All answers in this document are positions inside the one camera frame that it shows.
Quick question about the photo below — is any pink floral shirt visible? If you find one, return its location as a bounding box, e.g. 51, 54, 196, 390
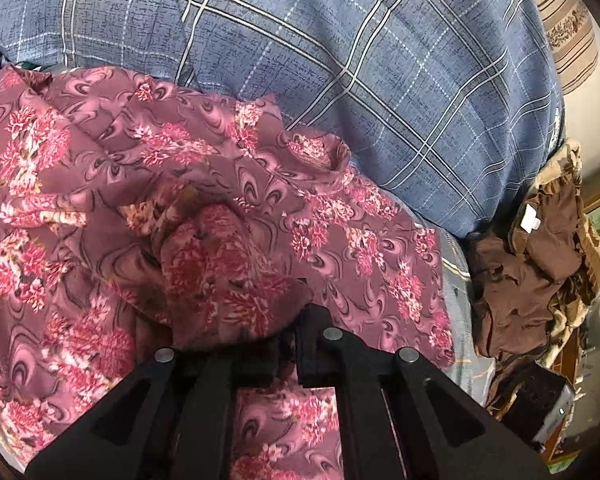
0, 66, 454, 464

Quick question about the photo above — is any brown leopard trim garment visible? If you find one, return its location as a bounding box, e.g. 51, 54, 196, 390
467, 140, 600, 419

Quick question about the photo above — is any grey patterned bedsheet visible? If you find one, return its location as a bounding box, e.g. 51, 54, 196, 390
0, 224, 496, 470

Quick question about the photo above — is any blue plaid pillow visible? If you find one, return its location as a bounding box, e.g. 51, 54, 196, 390
0, 0, 565, 237

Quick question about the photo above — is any striped beige headboard cushion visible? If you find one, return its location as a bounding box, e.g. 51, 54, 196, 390
533, 0, 598, 94

